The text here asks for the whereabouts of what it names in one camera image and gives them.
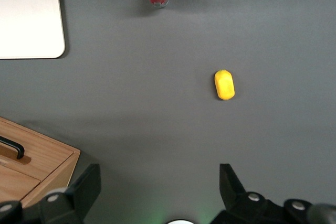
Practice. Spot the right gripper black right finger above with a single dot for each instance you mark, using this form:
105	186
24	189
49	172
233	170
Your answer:
231	187

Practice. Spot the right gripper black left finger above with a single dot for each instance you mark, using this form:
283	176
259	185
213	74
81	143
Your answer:
84	184

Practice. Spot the beige rectangular tray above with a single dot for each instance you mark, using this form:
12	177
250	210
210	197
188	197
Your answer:
29	16

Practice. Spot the wooden two-drawer cabinet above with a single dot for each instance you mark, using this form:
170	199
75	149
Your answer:
52	161

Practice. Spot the wooden drawer front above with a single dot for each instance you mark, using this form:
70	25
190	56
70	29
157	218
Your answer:
44	153
15	184

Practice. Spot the yellow lemon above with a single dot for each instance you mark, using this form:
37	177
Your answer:
224	85

